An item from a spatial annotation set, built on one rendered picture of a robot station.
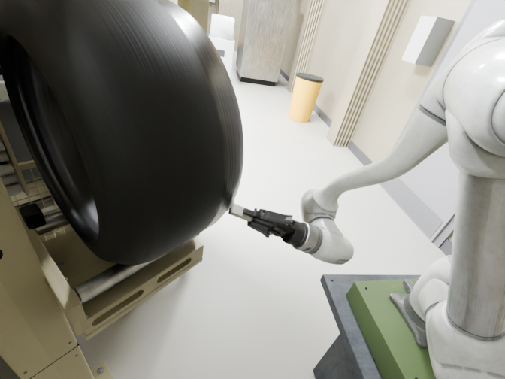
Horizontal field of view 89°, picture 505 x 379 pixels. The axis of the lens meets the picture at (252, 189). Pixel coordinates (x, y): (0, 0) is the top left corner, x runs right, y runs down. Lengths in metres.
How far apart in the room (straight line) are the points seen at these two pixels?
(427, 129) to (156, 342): 1.51
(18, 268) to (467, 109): 0.81
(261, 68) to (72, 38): 6.48
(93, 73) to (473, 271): 0.70
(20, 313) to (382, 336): 0.96
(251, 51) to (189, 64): 6.29
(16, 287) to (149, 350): 1.00
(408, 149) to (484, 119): 0.26
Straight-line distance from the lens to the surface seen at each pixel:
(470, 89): 0.47
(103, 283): 0.73
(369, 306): 1.05
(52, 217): 0.93
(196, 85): 0.48
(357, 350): 1.05
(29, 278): 0.73
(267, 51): 6.83
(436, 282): 0.93
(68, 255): 0.97
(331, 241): 0.83
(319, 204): 0.90
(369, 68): 4.01
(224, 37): 6.19
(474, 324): 0.74
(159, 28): 0.52
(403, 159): 0.69
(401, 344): 1.02
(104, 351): 1.68
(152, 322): 1.70
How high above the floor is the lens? 1.50
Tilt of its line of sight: 35 degrees down
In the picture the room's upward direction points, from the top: 12 degrees clockwise
